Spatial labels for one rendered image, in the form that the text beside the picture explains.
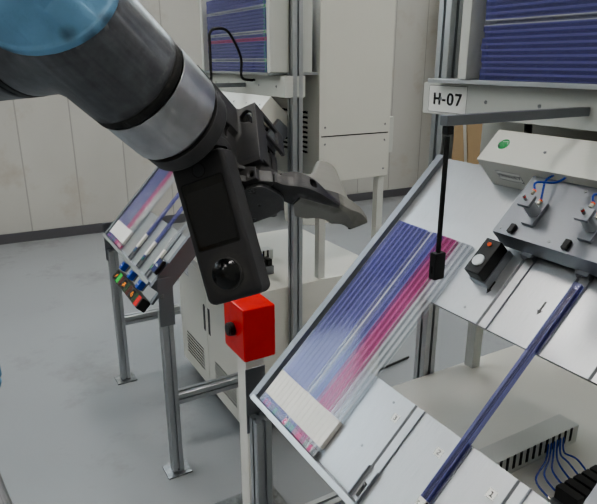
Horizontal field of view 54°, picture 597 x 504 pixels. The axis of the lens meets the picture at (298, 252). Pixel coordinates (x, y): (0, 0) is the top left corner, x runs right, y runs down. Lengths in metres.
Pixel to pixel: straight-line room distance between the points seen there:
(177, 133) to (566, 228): 0.78
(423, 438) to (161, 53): 0.81
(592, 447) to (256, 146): 1.17
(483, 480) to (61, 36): 0.82
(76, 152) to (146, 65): 4.86
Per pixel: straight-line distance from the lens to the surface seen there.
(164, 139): 0.41
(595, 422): 1.58
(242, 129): 0.50
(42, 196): 5.27
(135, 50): 0.37
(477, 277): 1.11
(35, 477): 2.43
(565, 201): 1.10
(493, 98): 1.28
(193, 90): 0.41
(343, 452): 1.12
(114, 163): 5.29
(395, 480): 1.04
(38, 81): 0.39
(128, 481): 2.31
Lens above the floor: 1.43
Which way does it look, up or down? 18 degrees down
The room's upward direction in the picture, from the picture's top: straight up
